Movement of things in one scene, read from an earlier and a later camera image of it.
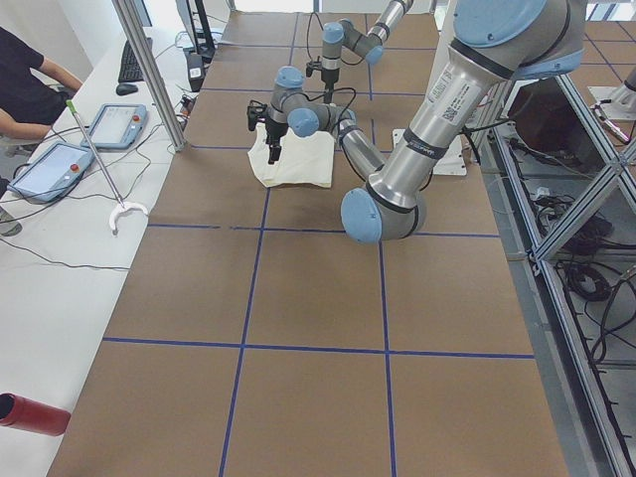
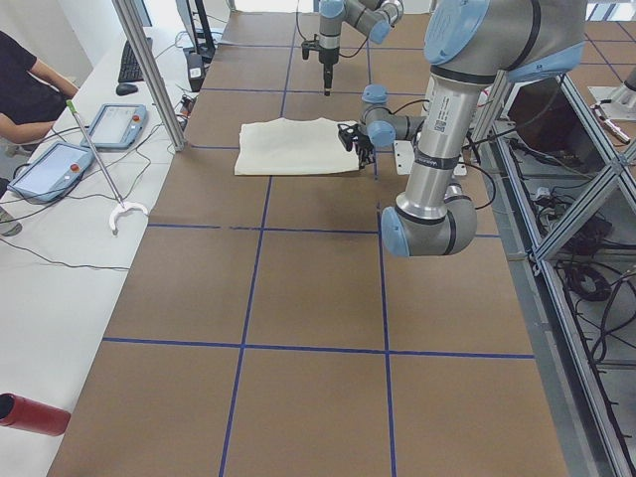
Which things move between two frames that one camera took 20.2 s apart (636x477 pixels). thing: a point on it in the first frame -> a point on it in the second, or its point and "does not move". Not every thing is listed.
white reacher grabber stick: [121, 207] does not move
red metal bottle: [33, 415] does not move
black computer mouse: [125, 89] does not move
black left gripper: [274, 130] -> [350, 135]
